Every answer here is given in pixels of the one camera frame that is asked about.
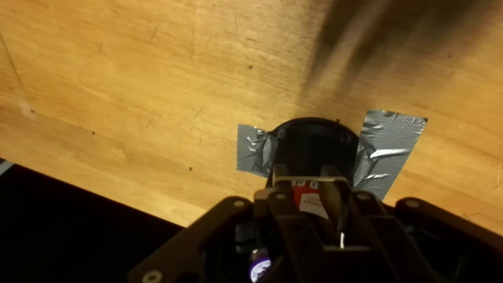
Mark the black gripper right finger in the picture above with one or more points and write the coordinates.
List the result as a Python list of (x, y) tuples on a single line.
[(418, 237)]

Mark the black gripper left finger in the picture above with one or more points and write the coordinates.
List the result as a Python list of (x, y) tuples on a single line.
[(209, 237)]

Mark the thin pale rubber band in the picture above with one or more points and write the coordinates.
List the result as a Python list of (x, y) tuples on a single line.
[(335, 179)]

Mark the brown cup with red label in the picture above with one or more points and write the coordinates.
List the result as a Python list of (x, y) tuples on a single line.
[(311, 147)]

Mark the small grey duct tape piece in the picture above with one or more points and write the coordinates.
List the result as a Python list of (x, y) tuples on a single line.
[(251, 150)]

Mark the large grey duct tape piece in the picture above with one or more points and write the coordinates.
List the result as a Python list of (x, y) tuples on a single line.
[(390, 142)]

